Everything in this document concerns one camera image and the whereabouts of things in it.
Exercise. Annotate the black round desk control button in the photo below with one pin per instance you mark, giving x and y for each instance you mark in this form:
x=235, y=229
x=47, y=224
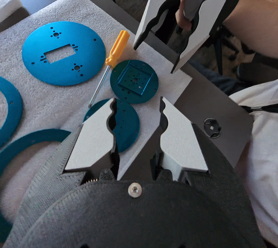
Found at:
x=211, y=128

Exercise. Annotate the grey desk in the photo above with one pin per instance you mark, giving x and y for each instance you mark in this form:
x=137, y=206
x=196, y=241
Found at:
x=206, y=100

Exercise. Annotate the person's right forearm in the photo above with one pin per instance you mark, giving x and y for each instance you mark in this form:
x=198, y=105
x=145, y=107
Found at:
x=256, y=24

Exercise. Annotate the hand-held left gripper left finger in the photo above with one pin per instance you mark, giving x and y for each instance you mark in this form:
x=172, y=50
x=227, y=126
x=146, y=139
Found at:
x=91, y=143

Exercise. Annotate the white foam block round hole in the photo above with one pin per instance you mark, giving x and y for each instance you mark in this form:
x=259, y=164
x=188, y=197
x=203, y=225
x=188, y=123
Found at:
x=8, y=2

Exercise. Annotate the large blue disc rectangular cutout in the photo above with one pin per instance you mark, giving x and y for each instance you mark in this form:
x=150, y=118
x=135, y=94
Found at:
x=91, y=52

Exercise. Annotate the white foam sheet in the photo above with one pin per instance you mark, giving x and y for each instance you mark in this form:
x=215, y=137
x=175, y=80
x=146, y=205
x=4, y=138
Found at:
x=65, y=104

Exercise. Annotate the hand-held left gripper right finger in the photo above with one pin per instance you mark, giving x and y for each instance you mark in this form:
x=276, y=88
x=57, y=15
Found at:
x=182, y=143

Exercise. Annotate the person's right hand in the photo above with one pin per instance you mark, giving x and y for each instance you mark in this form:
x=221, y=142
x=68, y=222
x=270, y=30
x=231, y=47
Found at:
x=180, y=20

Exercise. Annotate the small blue round disc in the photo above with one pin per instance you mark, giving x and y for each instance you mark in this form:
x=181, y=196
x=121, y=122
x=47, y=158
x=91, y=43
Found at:
x=131, y=135

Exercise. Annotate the blue round plate with bracket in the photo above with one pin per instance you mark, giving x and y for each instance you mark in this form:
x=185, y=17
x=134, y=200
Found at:
x=116, y=83

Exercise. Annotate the person's dark trousers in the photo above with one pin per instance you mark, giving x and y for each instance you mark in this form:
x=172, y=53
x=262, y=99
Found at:
x=217, y=80

